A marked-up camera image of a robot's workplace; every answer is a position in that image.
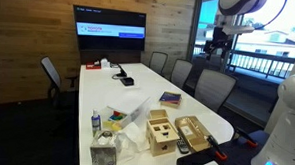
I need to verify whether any black orange-handled clamp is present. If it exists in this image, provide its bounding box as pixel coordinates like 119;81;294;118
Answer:
205;134;229;161
234;127;261;148

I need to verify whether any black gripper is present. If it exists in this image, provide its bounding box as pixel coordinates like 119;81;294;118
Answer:
203;26;232;62

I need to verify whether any wall-mounted television screen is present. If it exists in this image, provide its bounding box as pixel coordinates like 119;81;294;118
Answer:
71;4;148;54

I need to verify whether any open white cardboard box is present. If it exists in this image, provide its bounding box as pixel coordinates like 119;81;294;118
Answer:
99;93;152;131

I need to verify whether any grey patterned tissue box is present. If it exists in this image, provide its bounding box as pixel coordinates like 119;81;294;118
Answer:
89;129;119;165

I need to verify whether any white plastic bag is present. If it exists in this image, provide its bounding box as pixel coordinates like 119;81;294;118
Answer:
113;120;152;164

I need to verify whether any red flat box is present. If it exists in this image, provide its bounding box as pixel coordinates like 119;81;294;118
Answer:
85;61;102;71

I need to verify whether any grey mesh office chair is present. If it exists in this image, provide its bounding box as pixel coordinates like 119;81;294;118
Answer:
192;68;239;114
148;51;169;76
169;58;195;90
39;56;80;105

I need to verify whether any dark blue book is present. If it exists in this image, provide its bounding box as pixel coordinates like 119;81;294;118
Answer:
157;90;183;109

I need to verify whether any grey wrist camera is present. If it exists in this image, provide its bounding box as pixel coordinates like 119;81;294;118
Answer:
222;24;256;37

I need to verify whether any black cable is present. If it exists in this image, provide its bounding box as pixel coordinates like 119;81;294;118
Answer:
111;64;128;81

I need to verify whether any green toy block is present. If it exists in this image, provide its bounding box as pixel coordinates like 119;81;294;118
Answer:
111;114;124;122

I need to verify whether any blue cable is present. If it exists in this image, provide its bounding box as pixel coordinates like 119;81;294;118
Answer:
254;0;289;32

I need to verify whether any grey remote control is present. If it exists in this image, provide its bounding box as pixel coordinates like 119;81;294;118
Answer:
175;138;191;155

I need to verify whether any wooden shape sorter box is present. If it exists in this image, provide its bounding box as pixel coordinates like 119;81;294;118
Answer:
144;108;181;159
145;116;181;143

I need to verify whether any hand sanitizer bottle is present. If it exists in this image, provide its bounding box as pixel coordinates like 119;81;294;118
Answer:
90;108;103;138

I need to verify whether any balcony railing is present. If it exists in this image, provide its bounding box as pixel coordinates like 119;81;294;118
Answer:
191;43;295;81

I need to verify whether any brown cardboard box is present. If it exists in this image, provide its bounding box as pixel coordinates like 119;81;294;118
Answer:
172;114;214;154

